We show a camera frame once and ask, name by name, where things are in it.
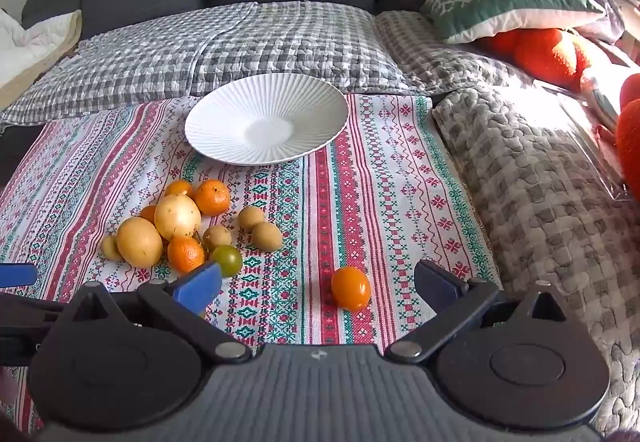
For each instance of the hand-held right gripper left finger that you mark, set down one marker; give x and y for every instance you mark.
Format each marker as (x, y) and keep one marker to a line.
(200, 284)

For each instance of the red green patterned tablecloth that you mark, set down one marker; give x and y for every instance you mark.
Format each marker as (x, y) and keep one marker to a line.
(380, 182)

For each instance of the orange tomato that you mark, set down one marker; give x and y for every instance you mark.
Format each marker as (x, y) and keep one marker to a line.
(179, 188)
(350, 288)
(147, 213)

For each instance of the yellowish tan longan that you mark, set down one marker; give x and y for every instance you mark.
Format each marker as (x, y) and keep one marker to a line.
(111, 248)

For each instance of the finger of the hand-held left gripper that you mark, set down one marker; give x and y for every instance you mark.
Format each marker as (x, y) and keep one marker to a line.
(17, 274)
(30, 309)

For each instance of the mandarin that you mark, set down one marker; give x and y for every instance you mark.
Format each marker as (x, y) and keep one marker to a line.
(186, 253)
(212, 197)

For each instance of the large yellow passion fruit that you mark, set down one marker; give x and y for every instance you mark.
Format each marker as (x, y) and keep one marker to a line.
(177, 217)
(139, 242)

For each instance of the white blanket with beige edge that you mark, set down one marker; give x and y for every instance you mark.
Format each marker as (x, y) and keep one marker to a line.
(30, 46)

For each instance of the white ribbed plate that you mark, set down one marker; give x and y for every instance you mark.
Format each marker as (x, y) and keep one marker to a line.
(280, 121)

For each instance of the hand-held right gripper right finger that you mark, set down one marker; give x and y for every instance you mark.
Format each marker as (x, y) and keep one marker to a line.
(435, 284)

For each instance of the green snowflake cushion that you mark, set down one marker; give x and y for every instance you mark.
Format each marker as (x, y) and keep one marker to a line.
(500, 1)

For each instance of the green tomato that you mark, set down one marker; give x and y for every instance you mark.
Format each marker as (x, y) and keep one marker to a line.
(227, 258)

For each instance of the beige grey gingham blanket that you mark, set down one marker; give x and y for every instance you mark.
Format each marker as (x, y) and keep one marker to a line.
(430, 51)

